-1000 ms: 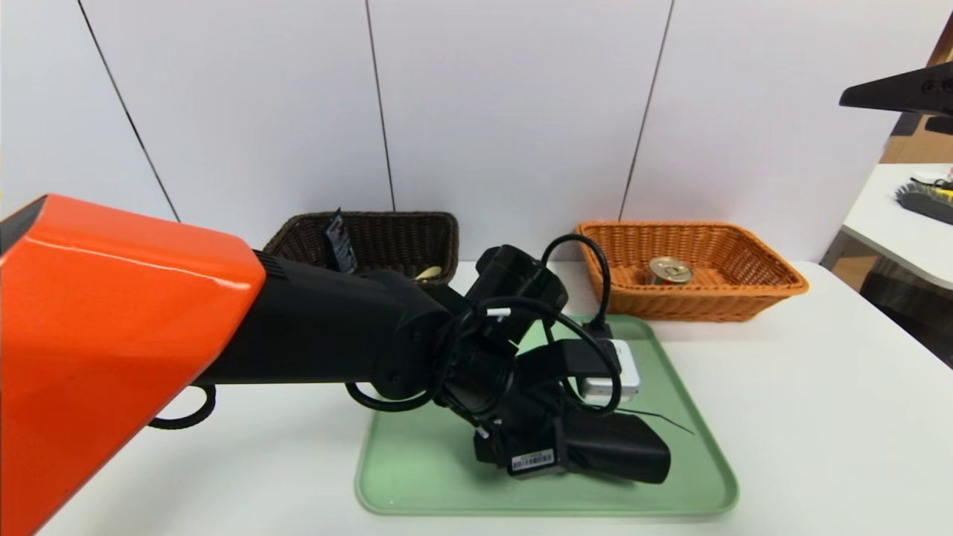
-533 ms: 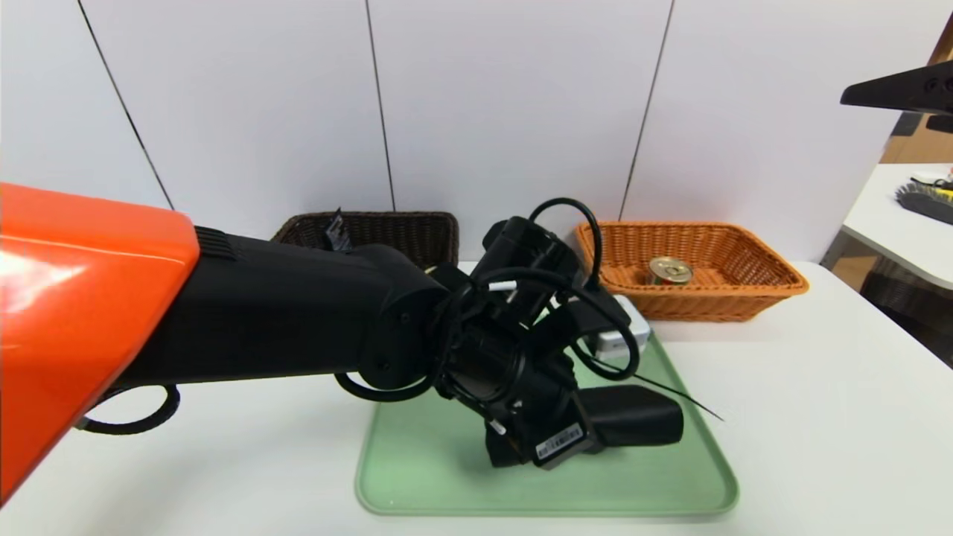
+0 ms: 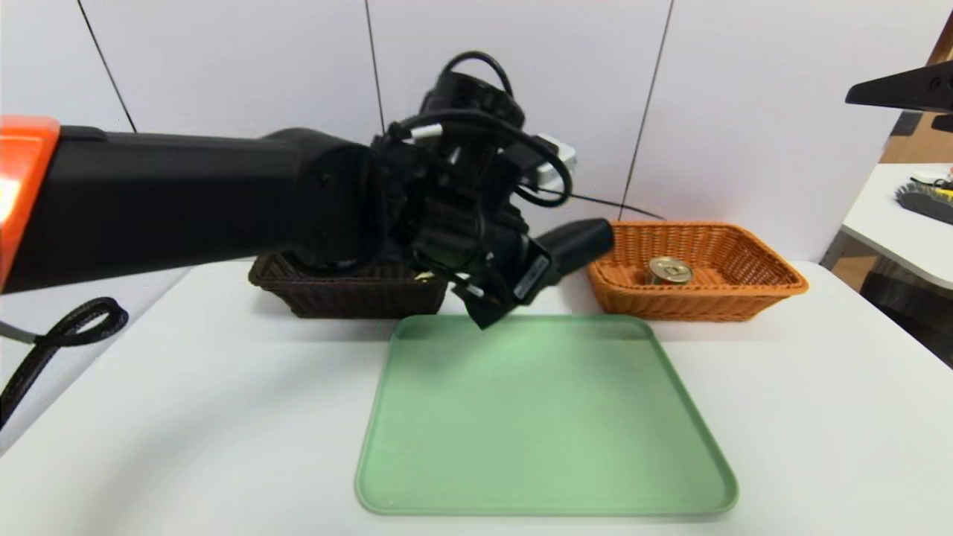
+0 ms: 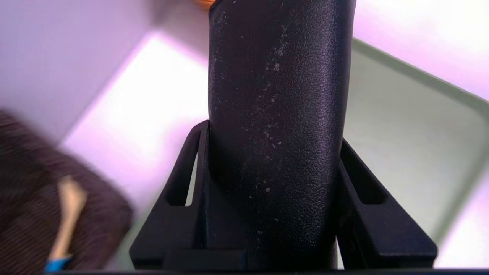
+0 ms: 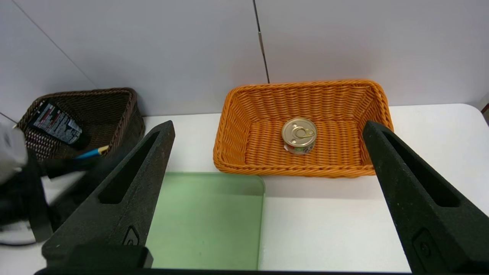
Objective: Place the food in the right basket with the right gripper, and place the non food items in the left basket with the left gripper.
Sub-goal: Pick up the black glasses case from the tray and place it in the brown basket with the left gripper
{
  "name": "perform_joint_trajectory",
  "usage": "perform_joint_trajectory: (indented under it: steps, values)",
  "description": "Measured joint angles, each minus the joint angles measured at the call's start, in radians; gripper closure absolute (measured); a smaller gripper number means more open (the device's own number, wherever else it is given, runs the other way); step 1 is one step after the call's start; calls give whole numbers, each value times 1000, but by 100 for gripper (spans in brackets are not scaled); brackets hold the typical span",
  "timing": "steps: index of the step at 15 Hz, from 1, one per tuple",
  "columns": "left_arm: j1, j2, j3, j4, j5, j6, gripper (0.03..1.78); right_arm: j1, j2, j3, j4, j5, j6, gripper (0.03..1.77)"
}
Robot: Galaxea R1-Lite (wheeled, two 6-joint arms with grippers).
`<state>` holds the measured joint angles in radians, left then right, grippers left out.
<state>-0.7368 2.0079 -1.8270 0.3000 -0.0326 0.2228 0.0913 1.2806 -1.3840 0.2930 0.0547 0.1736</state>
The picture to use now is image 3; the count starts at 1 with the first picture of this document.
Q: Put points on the dark woven bin under table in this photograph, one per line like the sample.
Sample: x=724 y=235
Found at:
x=908 y=305

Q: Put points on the light wooden shelf unit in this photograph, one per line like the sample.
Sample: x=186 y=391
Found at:
x=931 y=141

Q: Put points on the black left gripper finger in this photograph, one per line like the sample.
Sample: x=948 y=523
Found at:
x=574 y=246

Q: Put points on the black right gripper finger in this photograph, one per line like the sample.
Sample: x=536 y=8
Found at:
x=904 y=89
x=944 y=123

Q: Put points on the orange wicker basket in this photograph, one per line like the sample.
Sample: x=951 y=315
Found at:
x=707 y=301

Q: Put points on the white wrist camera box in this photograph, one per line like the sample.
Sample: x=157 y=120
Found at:
x=555 y=160

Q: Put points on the small tin can with pull-tab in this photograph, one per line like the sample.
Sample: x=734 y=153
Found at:
x=670 y=270

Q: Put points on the light green plastic tray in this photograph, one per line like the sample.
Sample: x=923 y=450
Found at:
x=543 y=424

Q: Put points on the black rectangular soft case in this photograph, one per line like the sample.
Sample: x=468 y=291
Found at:
x=577 y=242

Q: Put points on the small dark grey box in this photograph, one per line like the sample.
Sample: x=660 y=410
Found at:
x=904 y=123

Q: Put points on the dark brown wicker basket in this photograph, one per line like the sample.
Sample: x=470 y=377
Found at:
x=350 y=294

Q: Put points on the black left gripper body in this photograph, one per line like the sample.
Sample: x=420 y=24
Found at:
x=531 y=279

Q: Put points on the black bristle brush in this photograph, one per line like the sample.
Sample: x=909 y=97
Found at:
x=927 y=205

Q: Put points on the white side table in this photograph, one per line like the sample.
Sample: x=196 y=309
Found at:
x=904 y=231

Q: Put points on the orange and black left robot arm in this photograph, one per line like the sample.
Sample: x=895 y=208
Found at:
x=186 y=201

